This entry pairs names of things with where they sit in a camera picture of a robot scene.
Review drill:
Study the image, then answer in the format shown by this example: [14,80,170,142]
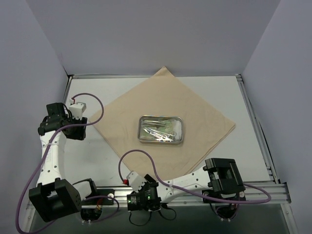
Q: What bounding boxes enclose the long steel scissors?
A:
[143,128,175,142]

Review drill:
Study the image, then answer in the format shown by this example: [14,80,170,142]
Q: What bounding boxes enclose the green glove packet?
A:
[139,130,157,141]
[156,119,174,133]

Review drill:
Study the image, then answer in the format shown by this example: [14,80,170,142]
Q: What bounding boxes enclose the steel hemostat forceps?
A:
[156,131,175,142]

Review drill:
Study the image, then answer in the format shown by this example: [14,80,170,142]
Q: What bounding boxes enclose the stainless steel tray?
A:
[137,115,184,145]

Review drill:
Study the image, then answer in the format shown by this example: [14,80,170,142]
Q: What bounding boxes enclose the beige cloth mat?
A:
[90,67,235,180]

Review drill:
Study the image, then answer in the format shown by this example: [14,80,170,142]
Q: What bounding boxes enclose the steel tweezers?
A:
[142,120,164,126]

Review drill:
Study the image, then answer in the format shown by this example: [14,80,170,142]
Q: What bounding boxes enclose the white gauze pad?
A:
[173,120,182,141]

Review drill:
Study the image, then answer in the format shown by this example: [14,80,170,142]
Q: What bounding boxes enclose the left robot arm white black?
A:
[29,102,98,222]

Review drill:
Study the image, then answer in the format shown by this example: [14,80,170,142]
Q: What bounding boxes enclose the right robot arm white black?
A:
[127,158,246,212]

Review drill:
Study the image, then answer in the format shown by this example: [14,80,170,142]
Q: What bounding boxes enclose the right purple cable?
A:
[118,149,272,219]

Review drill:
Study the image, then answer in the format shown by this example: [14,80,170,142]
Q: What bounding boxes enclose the purple cable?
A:
[16,93,120,233]
[118,149,272,219]

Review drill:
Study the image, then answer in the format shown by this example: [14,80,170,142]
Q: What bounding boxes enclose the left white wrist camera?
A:
[68,98,86,120]

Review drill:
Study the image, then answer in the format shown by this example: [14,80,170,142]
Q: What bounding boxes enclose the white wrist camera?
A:
[126,171,147,192]
[68,98,86,120]

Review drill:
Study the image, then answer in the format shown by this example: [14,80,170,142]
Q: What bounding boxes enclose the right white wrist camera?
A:
[126,171,147,192]

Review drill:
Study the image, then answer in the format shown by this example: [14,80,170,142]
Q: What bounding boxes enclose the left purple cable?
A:
[16,93,120,233]

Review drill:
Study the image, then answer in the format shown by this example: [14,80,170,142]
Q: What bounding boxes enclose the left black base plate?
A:
[90,189,115,206]

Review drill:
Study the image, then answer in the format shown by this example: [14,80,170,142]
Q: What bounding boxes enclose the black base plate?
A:
[90,189,115,206]
[201,189,246,201]

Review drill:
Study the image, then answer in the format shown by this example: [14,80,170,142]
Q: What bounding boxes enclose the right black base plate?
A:
[201,189,246,201]

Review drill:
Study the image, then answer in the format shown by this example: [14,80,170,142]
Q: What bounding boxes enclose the aluminium right side rail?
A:
[235,74,281,184]

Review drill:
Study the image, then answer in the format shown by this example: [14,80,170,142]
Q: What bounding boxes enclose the aluminium rail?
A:
[235,74,281,184]
[28,181,291,211]

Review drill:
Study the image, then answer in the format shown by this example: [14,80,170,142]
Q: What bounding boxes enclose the aluminium front rail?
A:
[28,181,291,211]

